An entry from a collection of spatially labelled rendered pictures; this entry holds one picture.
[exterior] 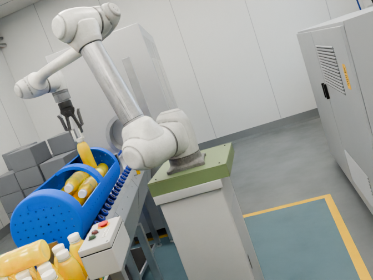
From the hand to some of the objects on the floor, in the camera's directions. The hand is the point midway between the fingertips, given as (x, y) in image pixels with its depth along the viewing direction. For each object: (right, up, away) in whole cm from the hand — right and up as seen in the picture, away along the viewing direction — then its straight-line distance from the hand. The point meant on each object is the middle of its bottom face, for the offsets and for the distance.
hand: (77, 134), depth 218 cm
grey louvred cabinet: (+228, -45, +95) cm, 251 cm away
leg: (+37, -122, +48) cm, 136 cm away
